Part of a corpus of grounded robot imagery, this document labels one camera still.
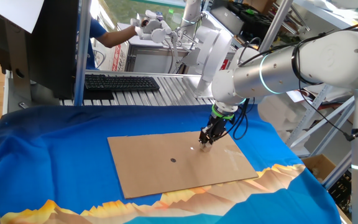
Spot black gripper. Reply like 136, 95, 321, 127
199, 114, 232, 147

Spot bare person forearm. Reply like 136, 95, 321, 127
97, 25, 136, 49

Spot white foam block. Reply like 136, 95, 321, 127
256, 93, 298, 134

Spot clear tape strip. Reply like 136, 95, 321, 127
224, 147, 245, 172

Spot brown cardboard sheet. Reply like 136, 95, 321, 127
107, 129, 259, 200

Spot white haptic device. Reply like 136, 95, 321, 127
130, 9, 234, 97

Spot grey metal cabinet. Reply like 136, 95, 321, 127
125, 37, 185, 75

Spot black keyboard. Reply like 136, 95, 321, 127
84, 73, 161, 92

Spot white metal shelf rack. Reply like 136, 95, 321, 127
272, 0, 358, 156

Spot brown cardboard box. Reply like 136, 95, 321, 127
301, 154, 354, 224

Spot loose paper sheets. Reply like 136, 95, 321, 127
286, 82, 354, 105

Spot black mouse pad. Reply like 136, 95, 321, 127
82, 88, 115, 101

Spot red white printed board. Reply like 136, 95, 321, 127
110, 42, 129, 72

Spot black plastic crate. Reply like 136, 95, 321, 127
328, 170, 353, 212

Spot person in blue shirt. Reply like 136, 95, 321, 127
76, 12, 108, 71

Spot blue mountain print cloth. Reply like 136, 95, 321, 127
0, 104, 343, 224

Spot black computer monitor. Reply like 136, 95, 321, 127
0, 0, 80, 103

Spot white paper sheet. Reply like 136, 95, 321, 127
0, 0, 45, 34

